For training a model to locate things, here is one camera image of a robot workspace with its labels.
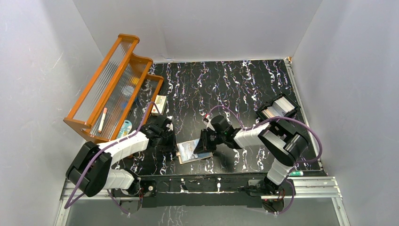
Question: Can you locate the yellow item on shelf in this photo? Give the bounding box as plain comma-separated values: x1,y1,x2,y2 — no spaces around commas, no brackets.
130,77,140,85

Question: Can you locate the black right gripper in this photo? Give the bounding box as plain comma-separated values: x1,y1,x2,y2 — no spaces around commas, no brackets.
193,129,225,154

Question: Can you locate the blue grey eraser block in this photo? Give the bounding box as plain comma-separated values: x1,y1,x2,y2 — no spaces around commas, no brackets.
120,97,139,109

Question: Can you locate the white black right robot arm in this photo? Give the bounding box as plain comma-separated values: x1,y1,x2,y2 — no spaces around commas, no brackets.
193,115,309,195

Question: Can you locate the printed grey credit card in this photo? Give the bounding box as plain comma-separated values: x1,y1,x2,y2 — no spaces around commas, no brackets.
178,139,202,163

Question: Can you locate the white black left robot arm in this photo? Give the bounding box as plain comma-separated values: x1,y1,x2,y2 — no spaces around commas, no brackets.
66,115,176,197

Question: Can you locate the beige leather card holder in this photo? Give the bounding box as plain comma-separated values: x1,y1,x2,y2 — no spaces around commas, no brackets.
176,138,214,165

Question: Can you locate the cream box with red label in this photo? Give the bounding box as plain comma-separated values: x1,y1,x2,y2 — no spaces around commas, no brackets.
151,95,167,116

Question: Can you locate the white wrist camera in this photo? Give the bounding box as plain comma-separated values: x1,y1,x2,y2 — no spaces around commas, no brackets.
202,114,214,130
166,116,174,131

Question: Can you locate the green white marker pen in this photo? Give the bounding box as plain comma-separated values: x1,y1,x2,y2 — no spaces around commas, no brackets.
289,170,304,177

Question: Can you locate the orange wooden shelf rack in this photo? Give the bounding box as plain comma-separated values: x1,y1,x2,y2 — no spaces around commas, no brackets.
64,34,164,144

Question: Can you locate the black card storage box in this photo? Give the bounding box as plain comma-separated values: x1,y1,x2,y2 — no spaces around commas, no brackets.
255,94,301,121

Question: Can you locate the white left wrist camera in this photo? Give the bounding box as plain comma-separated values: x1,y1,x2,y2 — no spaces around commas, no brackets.
166,116,174,131

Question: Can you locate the teal item in blister pack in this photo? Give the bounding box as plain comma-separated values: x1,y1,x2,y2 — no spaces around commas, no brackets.
118,120,132,138

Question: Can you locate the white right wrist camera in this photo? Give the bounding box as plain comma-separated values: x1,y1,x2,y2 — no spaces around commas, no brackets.
202,114,214,130

